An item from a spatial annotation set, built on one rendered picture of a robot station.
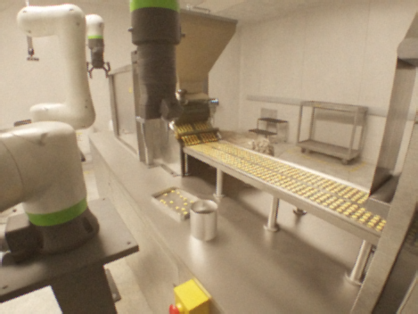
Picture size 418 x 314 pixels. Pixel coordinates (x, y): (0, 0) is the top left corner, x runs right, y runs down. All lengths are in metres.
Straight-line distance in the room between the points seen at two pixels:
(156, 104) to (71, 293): 0.46
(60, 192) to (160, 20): 0.36
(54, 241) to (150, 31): 0.43
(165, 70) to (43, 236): 0.41
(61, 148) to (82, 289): 0.33
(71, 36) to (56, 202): 0.77
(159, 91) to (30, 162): 0.25
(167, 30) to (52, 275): 0.48
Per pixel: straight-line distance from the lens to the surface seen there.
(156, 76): 0.43
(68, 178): 0.48
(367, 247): 0.60
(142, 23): 0.44
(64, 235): 0.52
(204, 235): 0.67
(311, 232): 0.77
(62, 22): 1.12
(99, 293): 0.65
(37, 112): 1.16
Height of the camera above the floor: 1.23
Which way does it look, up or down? 18 degrees down
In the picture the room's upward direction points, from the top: straight up
